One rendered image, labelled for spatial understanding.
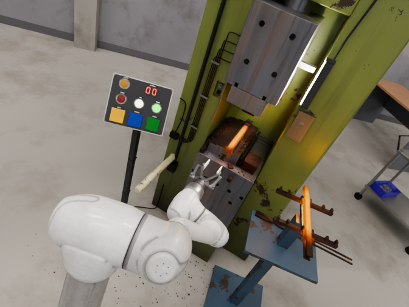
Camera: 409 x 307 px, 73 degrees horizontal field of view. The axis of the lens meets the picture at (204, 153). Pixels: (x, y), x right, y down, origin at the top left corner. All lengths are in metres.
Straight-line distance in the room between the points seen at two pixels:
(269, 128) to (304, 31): 0.87
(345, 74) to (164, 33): 3.75
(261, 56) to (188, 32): 3.56
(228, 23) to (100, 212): 1.21
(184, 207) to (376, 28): 1.12
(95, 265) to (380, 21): 1.39
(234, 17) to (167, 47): 3.47
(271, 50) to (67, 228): 1.11
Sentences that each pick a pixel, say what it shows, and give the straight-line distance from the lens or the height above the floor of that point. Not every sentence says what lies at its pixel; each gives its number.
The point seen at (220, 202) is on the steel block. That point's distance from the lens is 1.81.
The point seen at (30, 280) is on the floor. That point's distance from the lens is 2.16.
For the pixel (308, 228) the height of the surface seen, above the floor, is 1.04.
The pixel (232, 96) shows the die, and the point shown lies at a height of 1.31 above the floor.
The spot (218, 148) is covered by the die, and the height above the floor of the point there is 0.97.
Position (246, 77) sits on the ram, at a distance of 1.44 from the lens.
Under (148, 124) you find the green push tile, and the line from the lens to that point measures 1.61.
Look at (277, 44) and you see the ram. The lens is 1.38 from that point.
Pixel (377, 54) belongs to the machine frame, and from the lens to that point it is 1.51.
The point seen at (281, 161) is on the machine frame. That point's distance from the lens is 1.74.
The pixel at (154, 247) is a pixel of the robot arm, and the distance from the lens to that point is 0.60.
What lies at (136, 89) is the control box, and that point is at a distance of 1.62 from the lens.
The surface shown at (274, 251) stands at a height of 0.76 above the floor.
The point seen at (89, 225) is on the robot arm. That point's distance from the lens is 0.64.
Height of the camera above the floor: 1.91
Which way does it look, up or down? 37 degrees down
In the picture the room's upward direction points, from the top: 21 degrees clockwise
